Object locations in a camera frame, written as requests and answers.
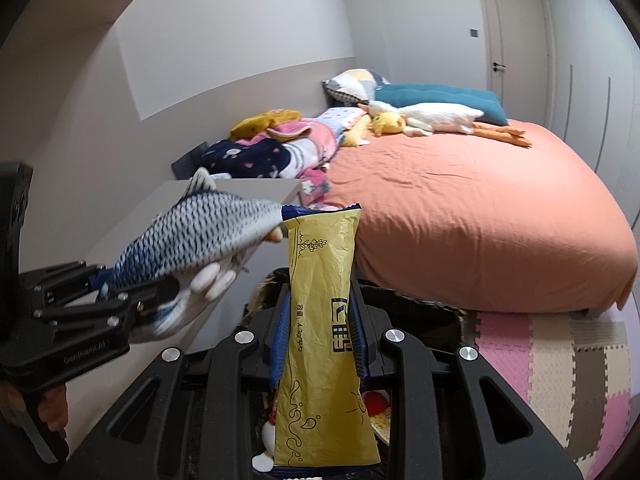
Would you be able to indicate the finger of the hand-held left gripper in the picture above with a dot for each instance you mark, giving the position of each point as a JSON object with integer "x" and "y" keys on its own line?
{"x": 150, "y": 297}
{"x": 102, "y": 282}

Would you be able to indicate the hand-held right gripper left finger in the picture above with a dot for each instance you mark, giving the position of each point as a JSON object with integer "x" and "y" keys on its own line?
{"x": 283, "y": 340}

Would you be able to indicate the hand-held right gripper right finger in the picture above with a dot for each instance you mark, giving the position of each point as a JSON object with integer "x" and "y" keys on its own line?
{"x": 360, "y": 340}

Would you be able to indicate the yellow snack packet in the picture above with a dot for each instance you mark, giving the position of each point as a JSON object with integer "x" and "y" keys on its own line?
{"x": 320, "y": 335}

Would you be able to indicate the white plush doll yellow hat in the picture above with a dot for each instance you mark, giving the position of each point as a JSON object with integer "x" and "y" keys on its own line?
{"x": 376, "y": 401}

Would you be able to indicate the black-lined trash bin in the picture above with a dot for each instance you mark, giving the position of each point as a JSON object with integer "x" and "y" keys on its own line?
{"x": 420, "y": 302}

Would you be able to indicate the blue grey fish plush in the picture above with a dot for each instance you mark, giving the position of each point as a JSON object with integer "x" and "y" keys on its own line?
{"x": 200, "y": 240}

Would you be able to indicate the person's left hand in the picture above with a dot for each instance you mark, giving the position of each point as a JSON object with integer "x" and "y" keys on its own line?
{"x": 54, "y": 407}

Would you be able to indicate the grey bedside cabinet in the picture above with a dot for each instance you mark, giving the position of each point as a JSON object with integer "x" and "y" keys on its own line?
{"x": 100, "y": 250}

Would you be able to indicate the bed with orange sheet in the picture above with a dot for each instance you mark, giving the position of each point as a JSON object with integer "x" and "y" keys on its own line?
{"x": 475, "y": 220}

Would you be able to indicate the navy patterned blanket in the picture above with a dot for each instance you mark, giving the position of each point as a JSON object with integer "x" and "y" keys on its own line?
{"x": 250, "y": 160}

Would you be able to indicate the pink patterned blanket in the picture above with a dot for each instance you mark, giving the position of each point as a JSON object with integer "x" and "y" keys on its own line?
{"x": 315, "y": 145}

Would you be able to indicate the pink beige foam mat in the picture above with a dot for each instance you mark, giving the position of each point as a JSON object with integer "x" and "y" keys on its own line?
{"x": 560, "y": 360}

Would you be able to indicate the yellow dotted pillow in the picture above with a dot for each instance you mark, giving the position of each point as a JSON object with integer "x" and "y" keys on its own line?
{"x": 356, "y": 132}

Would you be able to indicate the mustard yellow plush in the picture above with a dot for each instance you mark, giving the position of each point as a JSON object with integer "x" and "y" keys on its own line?
{"x": 260, "y": 121}

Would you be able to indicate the yellow duck plush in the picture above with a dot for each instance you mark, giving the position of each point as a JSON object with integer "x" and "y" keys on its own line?
{"x": 387, "y": 124}

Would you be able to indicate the white floral pillow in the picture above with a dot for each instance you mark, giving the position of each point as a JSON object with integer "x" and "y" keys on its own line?
{"x": 340, "y": 116}

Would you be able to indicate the white goose plush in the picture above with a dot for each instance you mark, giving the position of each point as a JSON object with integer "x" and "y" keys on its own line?
{"x": 440, "y": 116}

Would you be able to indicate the patchwork pillow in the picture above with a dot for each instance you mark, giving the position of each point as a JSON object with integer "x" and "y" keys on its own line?
{"x": 350, "y": 85}

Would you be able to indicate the teal cushion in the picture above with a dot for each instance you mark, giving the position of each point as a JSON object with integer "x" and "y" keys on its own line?
{"x": 440, "y": 97}

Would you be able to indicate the white wardrobe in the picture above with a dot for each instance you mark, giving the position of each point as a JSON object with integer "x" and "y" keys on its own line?
{"x": 590, "y": 85}

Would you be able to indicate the beige door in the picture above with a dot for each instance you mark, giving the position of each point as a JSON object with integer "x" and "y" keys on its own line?
{"x": 520, "y": 35}

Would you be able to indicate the black wall panel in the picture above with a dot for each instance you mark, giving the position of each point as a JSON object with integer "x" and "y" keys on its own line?
{"x": 189, "y": 160}

